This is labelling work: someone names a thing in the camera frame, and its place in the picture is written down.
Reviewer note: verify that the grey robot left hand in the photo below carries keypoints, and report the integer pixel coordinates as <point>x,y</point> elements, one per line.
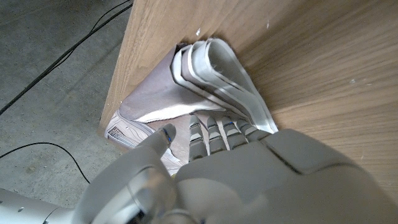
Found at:
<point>248,180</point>

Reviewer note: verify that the sofa print cloth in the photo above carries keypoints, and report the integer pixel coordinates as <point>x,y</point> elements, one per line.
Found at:
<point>161,93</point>

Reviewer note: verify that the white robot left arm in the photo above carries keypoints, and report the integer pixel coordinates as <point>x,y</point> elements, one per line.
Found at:
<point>25,208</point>

